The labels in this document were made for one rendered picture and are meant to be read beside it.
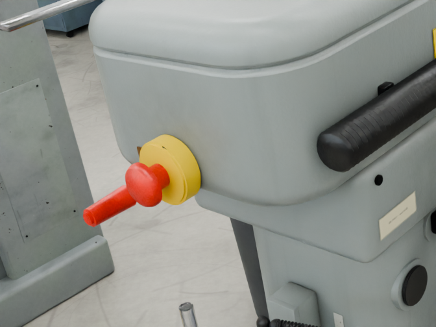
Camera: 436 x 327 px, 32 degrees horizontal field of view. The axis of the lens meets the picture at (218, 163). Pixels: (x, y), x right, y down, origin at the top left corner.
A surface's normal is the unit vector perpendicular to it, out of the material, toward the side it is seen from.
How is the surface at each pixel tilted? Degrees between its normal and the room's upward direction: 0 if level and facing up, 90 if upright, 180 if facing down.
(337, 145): 90
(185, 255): 0
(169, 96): 90
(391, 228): 90
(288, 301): 0
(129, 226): 0
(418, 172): 90
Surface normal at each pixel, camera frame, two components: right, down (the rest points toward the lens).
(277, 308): -0.69, 0.42
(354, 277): -0.29, 0.47
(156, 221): -0.18, -0.88
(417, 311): 0.70, 0.20
